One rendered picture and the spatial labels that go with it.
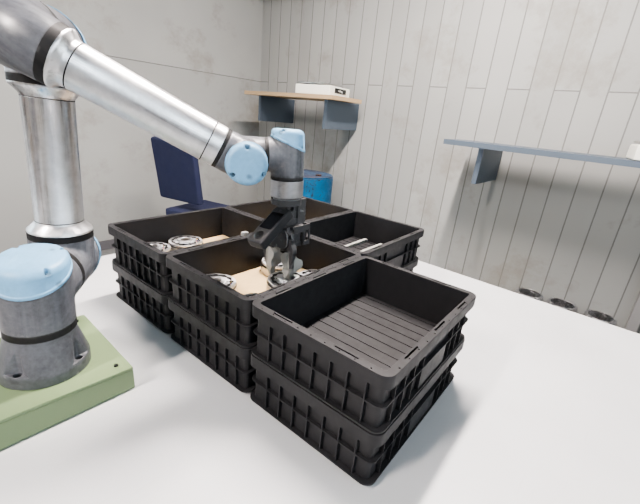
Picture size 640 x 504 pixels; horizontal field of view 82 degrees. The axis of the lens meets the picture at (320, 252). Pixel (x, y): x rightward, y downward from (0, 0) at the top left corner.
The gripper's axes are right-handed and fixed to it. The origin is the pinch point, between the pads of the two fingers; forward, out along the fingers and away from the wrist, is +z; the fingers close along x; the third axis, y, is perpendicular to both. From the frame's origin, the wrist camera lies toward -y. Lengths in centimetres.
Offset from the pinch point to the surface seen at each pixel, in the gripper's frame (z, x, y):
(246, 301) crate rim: -4.7, -10.8, -19.2
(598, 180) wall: -14, -50, 226
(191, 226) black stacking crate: -1.8, 46.9, 6.4
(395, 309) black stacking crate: 5.7, -24.2, 17.4
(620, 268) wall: 37, -74, 225
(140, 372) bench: 17.2, 11.7, -30.2
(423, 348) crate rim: -4.0, -41.6, -8.6
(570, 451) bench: 20, -65, 15
